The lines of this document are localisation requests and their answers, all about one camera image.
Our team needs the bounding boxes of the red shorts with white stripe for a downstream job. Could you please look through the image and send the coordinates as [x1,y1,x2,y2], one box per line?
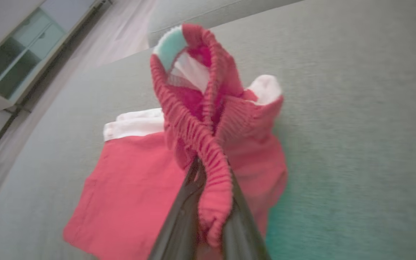
[63,23,289,260]

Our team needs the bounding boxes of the grey sofa seat cushion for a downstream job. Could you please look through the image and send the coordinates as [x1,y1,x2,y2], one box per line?
[147,0,304,48]

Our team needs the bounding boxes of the grey mint television cabinet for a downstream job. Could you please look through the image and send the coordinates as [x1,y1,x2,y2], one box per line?
[0,0,113,156]

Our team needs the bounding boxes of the grey sofa chaise seat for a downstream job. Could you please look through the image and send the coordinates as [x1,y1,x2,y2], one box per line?
[0,0,416,260]

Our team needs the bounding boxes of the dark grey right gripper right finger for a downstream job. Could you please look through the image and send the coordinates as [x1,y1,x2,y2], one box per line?
[222,172,272,260]

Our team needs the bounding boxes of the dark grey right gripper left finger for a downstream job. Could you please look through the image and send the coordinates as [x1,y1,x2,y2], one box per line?
[148,157,205,260]

